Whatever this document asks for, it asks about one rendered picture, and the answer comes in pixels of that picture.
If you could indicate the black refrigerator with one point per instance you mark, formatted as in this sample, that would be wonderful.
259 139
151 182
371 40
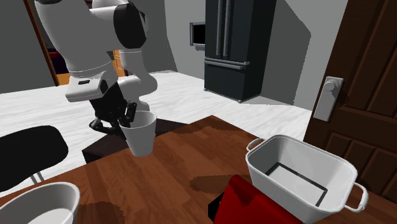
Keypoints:
242 37

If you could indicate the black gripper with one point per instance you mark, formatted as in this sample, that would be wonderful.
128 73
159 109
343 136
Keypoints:
110 105

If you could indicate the white cup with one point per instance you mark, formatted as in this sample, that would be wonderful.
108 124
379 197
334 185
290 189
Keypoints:
141 136

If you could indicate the white round bowl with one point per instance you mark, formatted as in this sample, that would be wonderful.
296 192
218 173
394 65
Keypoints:
62 198

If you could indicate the grey framed black wall screen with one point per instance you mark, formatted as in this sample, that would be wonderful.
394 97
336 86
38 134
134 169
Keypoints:
198 34

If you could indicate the brown doorway frame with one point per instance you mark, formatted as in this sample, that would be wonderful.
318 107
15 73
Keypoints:
43 46

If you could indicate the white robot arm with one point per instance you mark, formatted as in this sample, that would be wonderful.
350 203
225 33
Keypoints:
77 37

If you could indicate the red box-shaped appliance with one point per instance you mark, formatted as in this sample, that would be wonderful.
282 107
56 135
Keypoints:
248 204

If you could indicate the black chair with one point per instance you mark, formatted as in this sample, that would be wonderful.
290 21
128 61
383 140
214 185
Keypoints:
28 152

